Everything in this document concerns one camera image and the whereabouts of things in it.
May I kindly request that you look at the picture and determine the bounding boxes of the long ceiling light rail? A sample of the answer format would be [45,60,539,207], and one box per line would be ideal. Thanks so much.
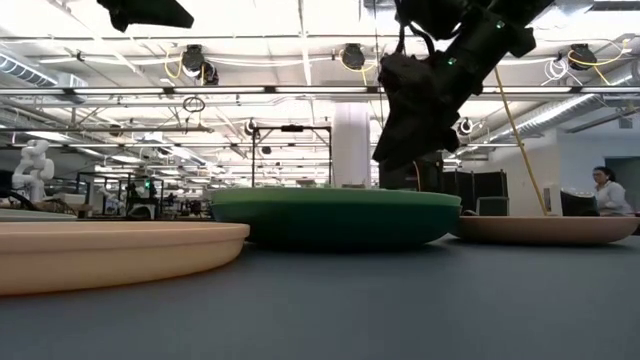
[0,85,640,96]

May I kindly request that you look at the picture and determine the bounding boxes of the person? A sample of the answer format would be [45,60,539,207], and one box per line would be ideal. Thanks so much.
[592,166,634,217]

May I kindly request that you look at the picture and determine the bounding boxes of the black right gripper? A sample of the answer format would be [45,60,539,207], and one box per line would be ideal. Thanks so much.
[372,47,494,173]

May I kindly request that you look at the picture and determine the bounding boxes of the dark green plastic plate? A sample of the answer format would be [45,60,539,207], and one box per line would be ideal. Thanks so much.
[209,201,462,251]

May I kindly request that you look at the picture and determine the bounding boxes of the black hanging cable coil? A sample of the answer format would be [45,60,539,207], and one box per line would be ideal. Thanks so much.
[182,95,207,114]

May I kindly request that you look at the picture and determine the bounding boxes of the black metal frame rig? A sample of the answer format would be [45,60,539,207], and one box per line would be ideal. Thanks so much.
[251,124,334,190]

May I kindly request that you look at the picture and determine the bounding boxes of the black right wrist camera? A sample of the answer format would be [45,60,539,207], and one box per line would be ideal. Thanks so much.
[378,52,437,101]

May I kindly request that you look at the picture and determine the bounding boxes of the pink plastic plate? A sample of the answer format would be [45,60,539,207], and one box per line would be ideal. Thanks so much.
[449,214,640,246]

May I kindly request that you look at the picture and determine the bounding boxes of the black equipment cabinet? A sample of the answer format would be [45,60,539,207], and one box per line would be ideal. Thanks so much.
[378,149,446,194]

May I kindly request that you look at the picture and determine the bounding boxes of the black office chair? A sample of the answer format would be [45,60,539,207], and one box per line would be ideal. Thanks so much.
[559,188,601,217]

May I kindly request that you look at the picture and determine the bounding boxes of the white square pillar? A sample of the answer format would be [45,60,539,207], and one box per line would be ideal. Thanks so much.
[332,102,372,190]

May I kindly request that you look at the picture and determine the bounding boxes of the silver ventilation duct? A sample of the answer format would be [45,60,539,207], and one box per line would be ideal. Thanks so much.
[0,52,89,104]
[487,92,640,146]

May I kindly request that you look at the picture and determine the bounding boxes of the white cable coil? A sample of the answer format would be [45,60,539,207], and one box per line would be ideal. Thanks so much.
[543,57,569,86]

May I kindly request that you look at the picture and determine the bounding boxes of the black table edge rail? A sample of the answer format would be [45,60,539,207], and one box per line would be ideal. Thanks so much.
[74,214,214,223]

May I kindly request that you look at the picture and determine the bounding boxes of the black partition panel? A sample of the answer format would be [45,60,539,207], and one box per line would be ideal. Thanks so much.
[442,169,509,214]

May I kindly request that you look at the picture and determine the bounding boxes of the grey box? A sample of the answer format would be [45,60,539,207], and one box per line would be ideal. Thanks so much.
[474,196,510,217]

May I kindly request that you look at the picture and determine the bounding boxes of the thin black hanging cable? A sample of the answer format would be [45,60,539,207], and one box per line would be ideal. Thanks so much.
[373,0,382,56]

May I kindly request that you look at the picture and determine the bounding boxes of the black workstation frame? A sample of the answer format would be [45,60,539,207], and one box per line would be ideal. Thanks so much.
[77,172,165,220]

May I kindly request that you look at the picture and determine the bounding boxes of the peach plastic plate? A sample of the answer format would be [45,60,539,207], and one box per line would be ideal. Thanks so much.
[0,221,251,297]

